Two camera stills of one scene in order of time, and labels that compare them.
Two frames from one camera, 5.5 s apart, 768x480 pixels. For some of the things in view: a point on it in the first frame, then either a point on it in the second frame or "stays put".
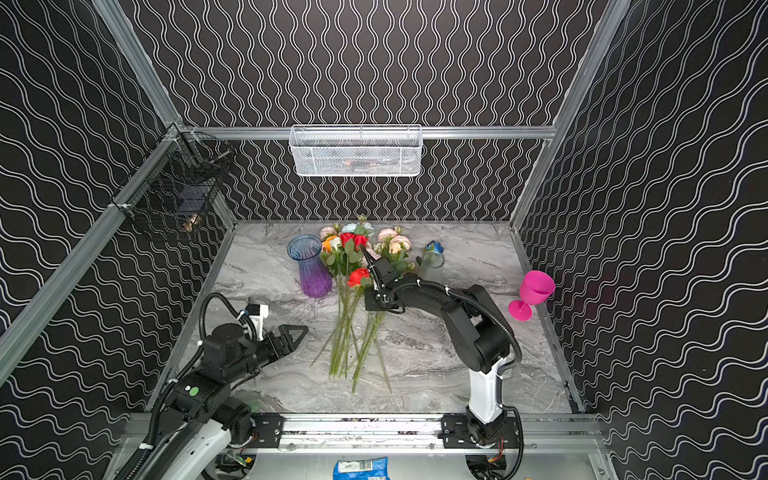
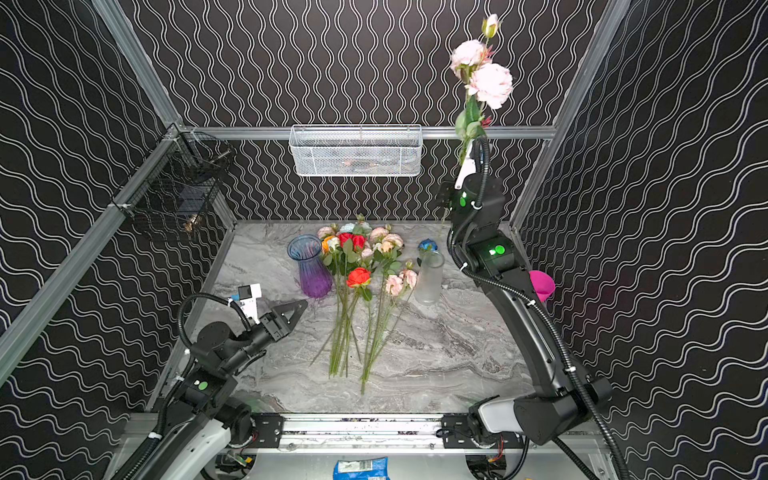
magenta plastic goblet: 535,287 stays put
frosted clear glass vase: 431,266 stays put
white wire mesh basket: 356,150 stays put
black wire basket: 174,183 stays put
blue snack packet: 362,469 stays put
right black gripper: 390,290 to 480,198
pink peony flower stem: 370,351 to 490,82
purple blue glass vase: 315,279 stays put
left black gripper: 276,342 to 274,321
